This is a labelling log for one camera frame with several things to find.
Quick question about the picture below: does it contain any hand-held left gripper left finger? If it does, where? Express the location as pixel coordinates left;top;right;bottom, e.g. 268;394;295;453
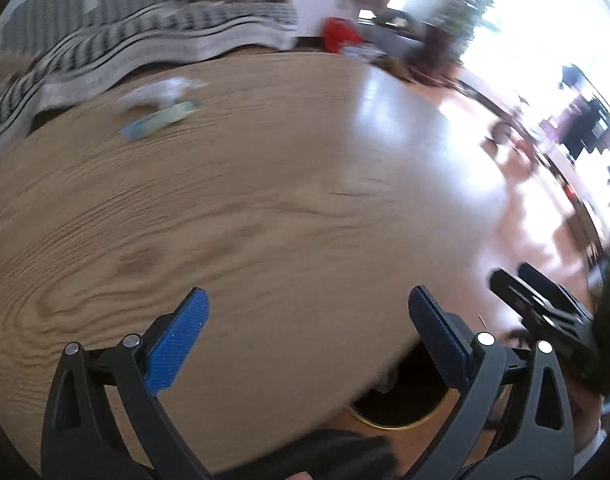
41;287;210;480

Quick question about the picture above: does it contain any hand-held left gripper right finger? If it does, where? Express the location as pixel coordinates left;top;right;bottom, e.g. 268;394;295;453
408;285;576;480

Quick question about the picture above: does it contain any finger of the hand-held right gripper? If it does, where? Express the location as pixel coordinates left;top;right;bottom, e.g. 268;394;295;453
489;268;548;328
517;262;594;318

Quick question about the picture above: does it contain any black trash bin gold rim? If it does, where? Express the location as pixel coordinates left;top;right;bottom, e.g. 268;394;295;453
347;345;460;431

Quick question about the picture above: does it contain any person's right forearm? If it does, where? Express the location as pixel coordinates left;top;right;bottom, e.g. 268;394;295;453
567;387;610;471

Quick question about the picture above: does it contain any dark cabinet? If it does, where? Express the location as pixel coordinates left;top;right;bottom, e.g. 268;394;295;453
560;65;610;161

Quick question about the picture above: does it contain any silver pill blister pack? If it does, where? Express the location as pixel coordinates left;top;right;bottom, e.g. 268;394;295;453
121;100;204;142

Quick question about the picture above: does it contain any white crumpled tissue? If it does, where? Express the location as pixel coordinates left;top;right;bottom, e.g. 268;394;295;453
117;76;206;111

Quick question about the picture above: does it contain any clear plastic wrapper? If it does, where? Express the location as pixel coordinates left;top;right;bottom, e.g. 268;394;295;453
342;45;386;62

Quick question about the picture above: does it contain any potted plant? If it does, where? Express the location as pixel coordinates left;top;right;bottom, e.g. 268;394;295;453
425;0;496;66

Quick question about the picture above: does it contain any grey box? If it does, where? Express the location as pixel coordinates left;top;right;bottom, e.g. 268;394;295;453
360;10;428;56

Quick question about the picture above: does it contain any black and white striped blanket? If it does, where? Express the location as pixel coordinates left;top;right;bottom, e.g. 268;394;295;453
0;0;300;166

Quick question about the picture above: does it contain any red bag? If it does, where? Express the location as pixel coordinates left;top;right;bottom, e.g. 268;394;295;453
321;16;363;55

